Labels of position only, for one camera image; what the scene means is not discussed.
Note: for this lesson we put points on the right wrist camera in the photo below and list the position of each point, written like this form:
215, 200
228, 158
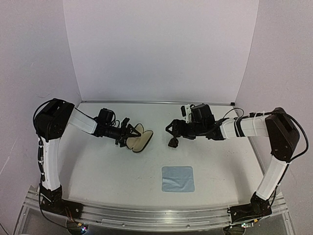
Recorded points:
186, 112

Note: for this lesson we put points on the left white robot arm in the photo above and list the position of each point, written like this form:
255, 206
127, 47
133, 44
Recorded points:
50, 121

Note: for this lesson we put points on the black glasses case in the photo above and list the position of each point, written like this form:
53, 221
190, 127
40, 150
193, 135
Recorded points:
138, 144

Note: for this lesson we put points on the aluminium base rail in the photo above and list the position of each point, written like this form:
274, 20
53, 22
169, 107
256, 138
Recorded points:
170, 220

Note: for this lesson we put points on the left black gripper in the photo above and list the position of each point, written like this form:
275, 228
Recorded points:
123, 135

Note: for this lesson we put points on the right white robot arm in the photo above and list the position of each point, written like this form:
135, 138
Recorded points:
286, 138

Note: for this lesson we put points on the blue cleaning cloth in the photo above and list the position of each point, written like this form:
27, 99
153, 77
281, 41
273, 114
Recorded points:
178, 179

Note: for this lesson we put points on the tortoiseshell sunglasses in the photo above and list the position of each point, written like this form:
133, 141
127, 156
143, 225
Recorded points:
173, 142

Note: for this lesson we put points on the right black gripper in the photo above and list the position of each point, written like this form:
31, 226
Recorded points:
181, 132

